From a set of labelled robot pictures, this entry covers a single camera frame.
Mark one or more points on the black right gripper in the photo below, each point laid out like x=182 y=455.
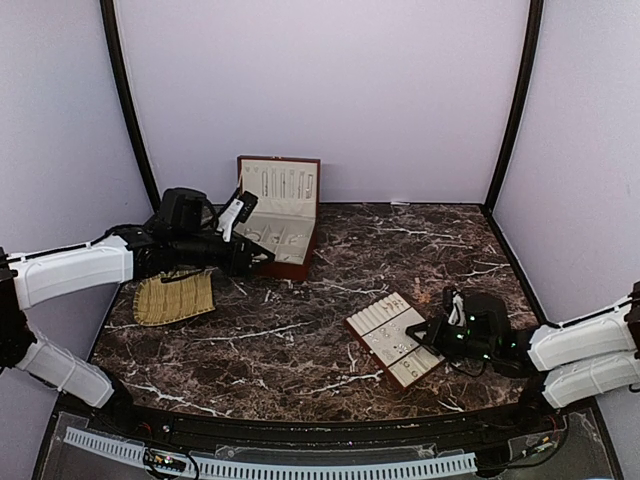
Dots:
x=432 y=339

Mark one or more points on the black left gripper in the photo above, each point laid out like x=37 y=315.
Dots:
x=238 y=264

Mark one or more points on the red wooden jewelry box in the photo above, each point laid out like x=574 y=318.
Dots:
x=284 y=221

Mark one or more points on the brown jewelry display tray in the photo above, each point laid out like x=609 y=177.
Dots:
x=380 y=328

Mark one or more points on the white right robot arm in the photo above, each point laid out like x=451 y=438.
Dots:
x=562 y=362

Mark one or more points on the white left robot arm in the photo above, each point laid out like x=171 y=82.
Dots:
x=122 y=255

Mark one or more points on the woven bamboo tray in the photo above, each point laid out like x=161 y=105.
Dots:
x=165 y=299

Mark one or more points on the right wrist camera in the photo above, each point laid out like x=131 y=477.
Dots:
x=473 y=316

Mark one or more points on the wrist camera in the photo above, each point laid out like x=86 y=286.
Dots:
x=473 y=316
x=188 y=211

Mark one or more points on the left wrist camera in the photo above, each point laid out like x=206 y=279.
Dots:
x=188 y=211

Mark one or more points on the white slotted cable duct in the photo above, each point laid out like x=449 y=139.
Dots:
x=245 y=463

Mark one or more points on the black left frame post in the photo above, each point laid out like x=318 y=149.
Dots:
x=128 y=109

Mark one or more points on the black frame post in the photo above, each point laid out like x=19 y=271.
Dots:
x=526 y=64
x=128 y=109

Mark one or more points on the black right frame post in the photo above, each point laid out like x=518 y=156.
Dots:
x=526 y=64

